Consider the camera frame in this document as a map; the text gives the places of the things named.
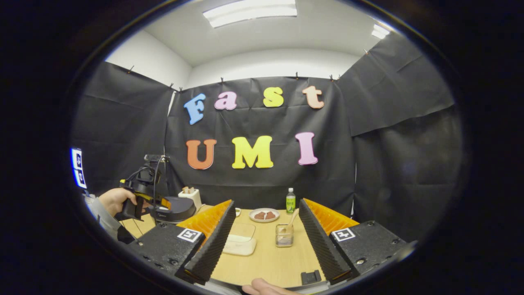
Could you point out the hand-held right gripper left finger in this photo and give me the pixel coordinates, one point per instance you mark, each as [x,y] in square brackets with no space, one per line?
[215,246]

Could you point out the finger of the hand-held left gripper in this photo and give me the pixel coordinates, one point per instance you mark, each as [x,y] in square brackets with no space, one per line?
[161,202]

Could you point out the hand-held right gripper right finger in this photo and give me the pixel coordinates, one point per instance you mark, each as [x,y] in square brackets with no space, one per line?
[319,241]

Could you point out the dark grey rice cooker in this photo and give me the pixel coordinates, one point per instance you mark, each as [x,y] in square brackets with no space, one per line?
[178,209]

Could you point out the clear box of white rice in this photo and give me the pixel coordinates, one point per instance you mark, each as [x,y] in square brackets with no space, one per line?
[241,246]

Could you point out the clear chopstick holder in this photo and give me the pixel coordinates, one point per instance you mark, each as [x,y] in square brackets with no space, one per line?
[283,239]

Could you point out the wooden spoon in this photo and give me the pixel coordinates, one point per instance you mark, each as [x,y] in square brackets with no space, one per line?
[292,217]

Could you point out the white toaster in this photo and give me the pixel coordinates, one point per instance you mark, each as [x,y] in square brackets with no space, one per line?
[192,198]

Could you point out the green drink bottle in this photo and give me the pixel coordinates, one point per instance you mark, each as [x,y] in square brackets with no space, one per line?
[290,203]

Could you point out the brown meat piece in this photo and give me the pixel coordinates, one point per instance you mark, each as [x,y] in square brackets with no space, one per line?
[259,215]
[270,215]

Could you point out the white round plate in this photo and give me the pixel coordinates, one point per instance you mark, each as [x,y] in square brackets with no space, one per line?
[264,221]

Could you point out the computer monitor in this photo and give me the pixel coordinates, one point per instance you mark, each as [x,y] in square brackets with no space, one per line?
[78,168]

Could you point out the black backdrop cloth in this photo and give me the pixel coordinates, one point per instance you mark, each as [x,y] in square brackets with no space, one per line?
[266,184]

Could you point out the row of black cloth clips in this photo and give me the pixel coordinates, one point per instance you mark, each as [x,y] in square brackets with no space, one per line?
[222,80]

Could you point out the long ceiling light panel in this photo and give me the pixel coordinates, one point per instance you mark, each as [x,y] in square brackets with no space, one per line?
[249,12]

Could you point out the small ceiling light panel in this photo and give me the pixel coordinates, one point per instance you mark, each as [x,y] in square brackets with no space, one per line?
[380,31]

